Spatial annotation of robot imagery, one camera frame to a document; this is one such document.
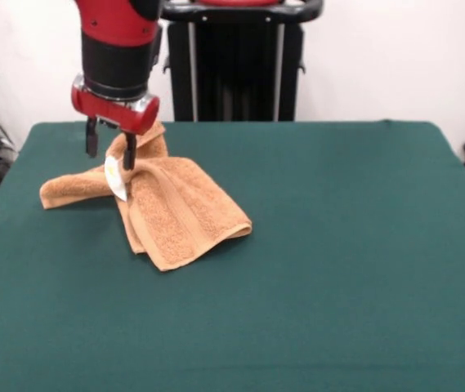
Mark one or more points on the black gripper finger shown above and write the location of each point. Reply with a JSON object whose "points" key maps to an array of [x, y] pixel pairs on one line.
{"points": [[130, 153], [92, 139]]}

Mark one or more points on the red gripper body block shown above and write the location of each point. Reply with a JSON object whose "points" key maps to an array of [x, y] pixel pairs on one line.
{"points": [[113, 112]]}

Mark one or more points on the tan terry towel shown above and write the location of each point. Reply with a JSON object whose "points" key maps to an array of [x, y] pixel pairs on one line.
{"points": [[166, 204]]}

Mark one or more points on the dark green table cloth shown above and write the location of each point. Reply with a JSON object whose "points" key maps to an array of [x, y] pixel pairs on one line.
{"points": [[338, 286]]}

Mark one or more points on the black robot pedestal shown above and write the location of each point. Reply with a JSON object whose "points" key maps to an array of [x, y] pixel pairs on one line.
{"points": [[232, 61]]}

